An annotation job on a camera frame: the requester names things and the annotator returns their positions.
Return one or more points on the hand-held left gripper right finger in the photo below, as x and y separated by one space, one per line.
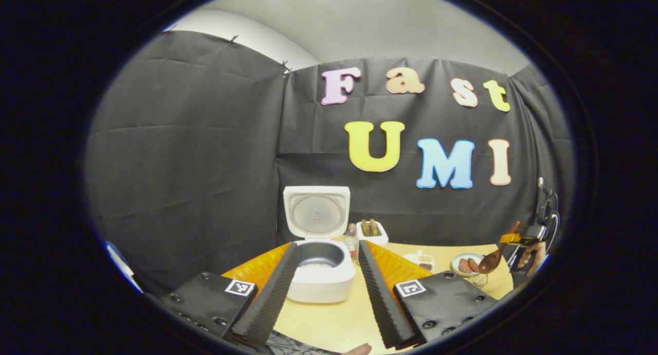
383 303

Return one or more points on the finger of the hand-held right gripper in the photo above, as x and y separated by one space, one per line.
514 239

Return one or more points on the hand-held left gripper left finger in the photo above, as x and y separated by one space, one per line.
272 298

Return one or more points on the brown wooden spoon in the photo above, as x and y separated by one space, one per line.
488 263

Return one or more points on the white rice cooker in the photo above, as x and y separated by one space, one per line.
321 288

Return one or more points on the red-brown meat piece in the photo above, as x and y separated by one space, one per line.
473 262
465 266

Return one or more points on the white divided grain dish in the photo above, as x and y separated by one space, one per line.
424 262

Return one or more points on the white toaster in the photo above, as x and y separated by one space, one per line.
378 240

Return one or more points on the pale green plate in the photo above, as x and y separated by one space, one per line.
457 268

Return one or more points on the clear plastic bottle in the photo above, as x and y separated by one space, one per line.
351 244

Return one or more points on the brown toast slice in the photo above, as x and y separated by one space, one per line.
374 226
365 227

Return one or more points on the black backdrop cloth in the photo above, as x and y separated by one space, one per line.
180 190

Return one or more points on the blue and white sheet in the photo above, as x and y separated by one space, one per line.
123 267

